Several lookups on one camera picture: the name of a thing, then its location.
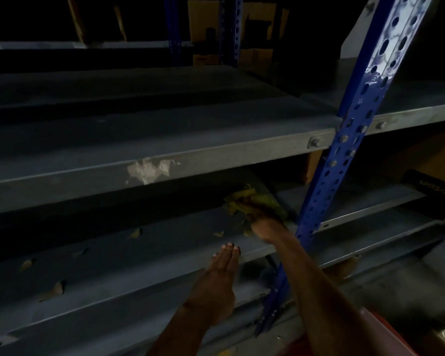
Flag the brown wooden strip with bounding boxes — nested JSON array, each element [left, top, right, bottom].
[[65, 0, 88, 44], [113, 3, 127, 42]]

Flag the thin grey shelf beam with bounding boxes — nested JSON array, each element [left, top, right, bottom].
[[0, 41, 194, 51]]

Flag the person's left hand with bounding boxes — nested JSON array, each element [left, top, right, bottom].
[[184, 242, 242, 327]]

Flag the small orange cardboard piece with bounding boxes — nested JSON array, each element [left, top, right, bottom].
[[303, 150, 324, 185]]

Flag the person's right hand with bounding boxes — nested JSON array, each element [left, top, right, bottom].
[[239, 202, 289, 246]]

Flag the person's right forearm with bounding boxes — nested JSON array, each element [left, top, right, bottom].
[[271, 233, 395, 356]]

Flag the long grey metal shelf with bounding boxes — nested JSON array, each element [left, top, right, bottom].
[[0, 65, 342, 216]]

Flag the black printed box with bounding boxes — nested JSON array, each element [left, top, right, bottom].
[[400, 168, 445, 221]]

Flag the dusty grey metal shelf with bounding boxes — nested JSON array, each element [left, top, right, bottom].
[[0, 170, 301, 347]]

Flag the short grey metal shelf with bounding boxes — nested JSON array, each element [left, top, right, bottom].
[[300, 57, 445, 137]]

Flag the pale grey panel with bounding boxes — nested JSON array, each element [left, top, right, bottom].
[[340, 0, 388, 60]]

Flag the orange cardboard box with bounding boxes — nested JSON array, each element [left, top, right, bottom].
[[376, 126, 445, 186]]

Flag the person's left forearm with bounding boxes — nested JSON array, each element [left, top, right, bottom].
[[145, 305, 213, 356]]

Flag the narrow grey metal shelf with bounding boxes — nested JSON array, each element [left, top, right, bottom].
[[276, 181, 445, 269]]

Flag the brown cardboard box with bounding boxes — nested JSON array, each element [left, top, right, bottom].
[[187, 0, 290, 68]]

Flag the yellow-green cleaning cloth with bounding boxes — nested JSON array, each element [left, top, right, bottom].
[[223, 184, 290, 223]]

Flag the person's red garment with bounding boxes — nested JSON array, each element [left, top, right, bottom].
[[278, 307, 420, 356]]

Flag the blue perforated rack upright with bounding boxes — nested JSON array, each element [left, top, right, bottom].
[[163, 0, 183, 66], [254, 0, 435, 337], [218, 0, 244, 67]]

